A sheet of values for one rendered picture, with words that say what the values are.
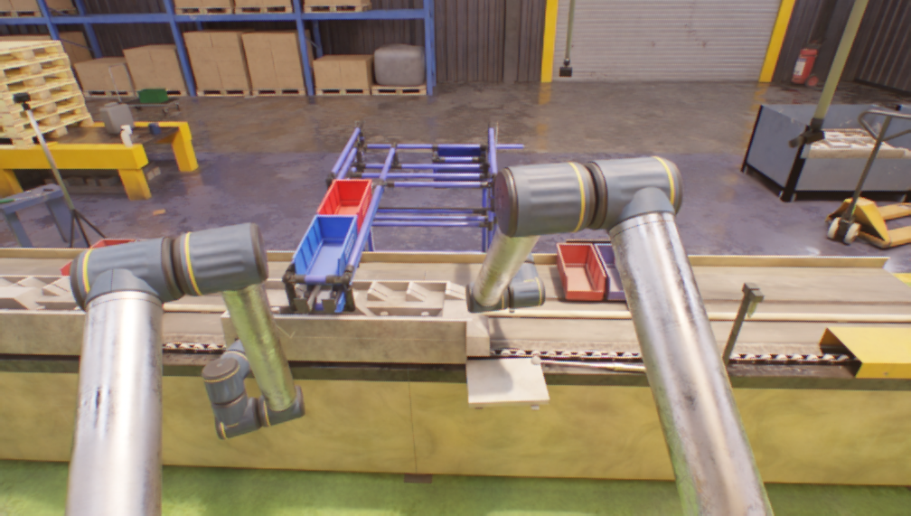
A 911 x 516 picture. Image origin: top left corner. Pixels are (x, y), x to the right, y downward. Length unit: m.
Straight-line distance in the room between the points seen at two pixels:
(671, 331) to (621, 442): 1.48
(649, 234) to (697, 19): 11.88
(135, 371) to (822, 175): 6.10
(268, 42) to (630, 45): 8.17
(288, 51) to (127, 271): 10.07
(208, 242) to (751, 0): 12.77
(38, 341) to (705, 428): 2.43
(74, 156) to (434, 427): 5.37
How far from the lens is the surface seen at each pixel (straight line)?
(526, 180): 0.91
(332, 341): 1.94
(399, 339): 1.88
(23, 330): 2.62
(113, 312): 1.14
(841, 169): 6.35
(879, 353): 2.52
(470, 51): 11.83
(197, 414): 2.50
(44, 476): 3.33
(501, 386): 1.86
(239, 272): 1.14
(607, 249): 2.64
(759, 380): 2.28
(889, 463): 3.01
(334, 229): 1.93
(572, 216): 0.94
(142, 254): 1.18
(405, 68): 10.51
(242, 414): 1.74
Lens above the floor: 2.16
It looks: 29 degrees down
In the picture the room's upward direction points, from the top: 1 degrees counter-clockwise
